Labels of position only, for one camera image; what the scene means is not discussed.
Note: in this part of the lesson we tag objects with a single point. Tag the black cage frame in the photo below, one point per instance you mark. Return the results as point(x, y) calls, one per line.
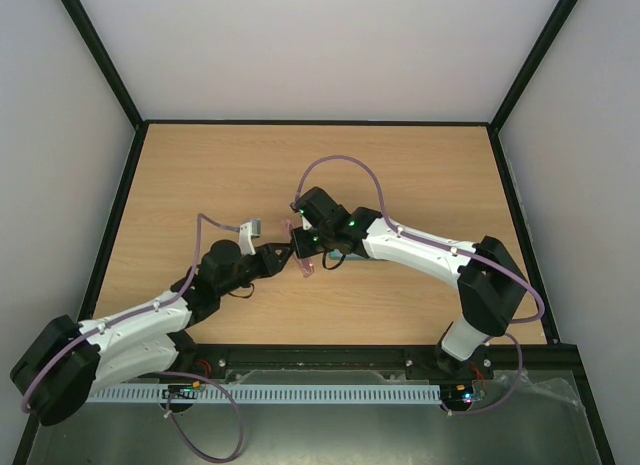
point(547, 36)

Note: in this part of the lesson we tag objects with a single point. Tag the black aluminium front rail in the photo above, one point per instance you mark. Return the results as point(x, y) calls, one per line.
point(415, 362)

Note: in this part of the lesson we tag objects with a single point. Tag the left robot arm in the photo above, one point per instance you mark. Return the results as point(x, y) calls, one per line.
point(70, 361)

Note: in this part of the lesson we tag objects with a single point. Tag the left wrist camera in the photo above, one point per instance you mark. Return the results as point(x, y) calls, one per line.
point(248, 231)

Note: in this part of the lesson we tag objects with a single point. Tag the light blue cable duct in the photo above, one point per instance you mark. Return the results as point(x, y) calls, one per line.
point(141, 393)

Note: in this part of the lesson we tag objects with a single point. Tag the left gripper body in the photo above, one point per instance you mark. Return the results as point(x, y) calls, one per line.
point(242, 279)

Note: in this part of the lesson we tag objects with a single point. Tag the left circuit board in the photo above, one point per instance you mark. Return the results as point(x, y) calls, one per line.
point(184, 391)

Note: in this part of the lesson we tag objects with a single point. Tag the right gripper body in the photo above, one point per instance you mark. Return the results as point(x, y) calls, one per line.
point(301, 243)

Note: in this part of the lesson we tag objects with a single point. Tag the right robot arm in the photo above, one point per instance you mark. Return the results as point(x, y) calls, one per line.
point(484, 274)

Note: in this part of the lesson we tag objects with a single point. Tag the right circuit board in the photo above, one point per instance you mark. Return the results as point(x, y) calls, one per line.
point(461, 397)

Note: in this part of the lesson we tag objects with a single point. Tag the circuit board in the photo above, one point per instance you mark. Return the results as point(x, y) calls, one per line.
point(461, 397)
point(184, 391)

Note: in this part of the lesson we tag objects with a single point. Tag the grey-green glasses case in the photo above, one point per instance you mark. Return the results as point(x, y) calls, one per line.
point(336, 255)

